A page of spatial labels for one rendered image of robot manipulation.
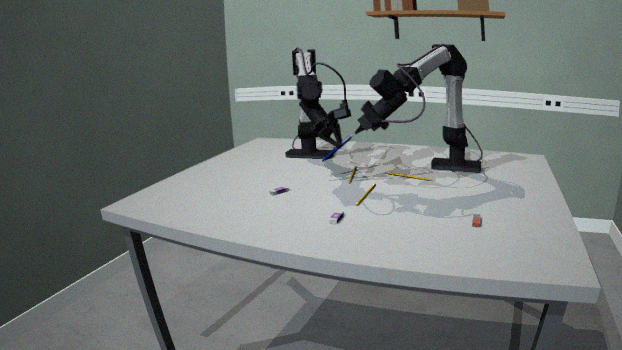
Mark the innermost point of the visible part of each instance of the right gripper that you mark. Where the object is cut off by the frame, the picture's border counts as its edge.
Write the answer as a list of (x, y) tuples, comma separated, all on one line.
[(326, 124)]

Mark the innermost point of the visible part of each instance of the blue ballpoint pen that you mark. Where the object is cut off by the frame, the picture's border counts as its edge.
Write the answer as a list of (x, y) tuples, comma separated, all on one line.
[(336, 149)]

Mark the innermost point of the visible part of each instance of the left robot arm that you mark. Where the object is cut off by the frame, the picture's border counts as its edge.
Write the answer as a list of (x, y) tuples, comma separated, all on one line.
[(454, 132)]

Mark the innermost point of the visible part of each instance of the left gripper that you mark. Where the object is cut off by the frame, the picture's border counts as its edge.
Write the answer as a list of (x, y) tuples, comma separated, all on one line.
[(380, 111)]

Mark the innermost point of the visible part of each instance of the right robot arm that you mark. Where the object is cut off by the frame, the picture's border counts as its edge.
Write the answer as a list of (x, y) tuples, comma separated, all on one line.
[(310, 98)]

